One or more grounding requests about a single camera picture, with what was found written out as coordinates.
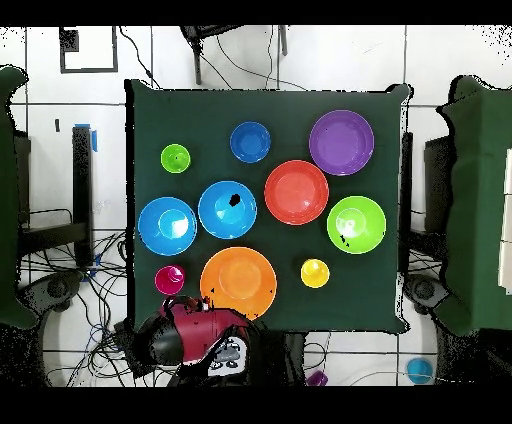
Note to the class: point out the black floor frame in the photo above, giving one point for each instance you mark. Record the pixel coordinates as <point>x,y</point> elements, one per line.
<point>68,40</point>

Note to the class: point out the black table frame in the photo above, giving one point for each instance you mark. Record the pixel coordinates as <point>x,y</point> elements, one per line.
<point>82,180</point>
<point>438,180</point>

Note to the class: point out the purple bowl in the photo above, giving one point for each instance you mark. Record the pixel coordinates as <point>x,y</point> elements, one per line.
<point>341,142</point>

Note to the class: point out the purple cup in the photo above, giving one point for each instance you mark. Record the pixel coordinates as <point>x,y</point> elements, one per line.
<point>318,379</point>

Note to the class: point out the green cloth side table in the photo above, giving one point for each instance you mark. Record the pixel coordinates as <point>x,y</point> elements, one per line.
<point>8,200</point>
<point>476,200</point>

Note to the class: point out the orange-red shallow bowl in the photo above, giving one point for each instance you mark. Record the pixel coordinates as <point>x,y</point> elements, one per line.
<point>296,192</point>

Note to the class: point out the large yellow-orange bowl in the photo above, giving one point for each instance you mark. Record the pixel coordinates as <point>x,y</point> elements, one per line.
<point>240,276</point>

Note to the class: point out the red cup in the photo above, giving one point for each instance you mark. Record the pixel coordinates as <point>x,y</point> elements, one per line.
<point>168,282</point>

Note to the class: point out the blue cup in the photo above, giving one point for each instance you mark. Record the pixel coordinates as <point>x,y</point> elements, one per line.
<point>419,370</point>

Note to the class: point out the yellow cup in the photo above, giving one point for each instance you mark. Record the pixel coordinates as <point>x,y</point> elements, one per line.
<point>315,276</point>

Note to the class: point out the green bowl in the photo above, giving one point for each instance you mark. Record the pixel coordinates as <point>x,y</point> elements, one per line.
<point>368,216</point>

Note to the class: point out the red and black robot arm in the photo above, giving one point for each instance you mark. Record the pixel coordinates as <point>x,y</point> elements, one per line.
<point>200,332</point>

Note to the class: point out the dark green tablecloth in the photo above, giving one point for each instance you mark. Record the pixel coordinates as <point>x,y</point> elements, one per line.
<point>280,108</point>

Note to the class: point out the small dark blue bowl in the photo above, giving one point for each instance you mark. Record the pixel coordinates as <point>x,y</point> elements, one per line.
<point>250,142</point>

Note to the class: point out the light blue bowl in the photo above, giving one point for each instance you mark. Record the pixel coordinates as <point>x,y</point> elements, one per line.
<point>220,224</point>
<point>152,240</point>

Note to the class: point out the green cup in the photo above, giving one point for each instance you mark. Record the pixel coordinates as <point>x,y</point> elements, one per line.
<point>176,162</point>

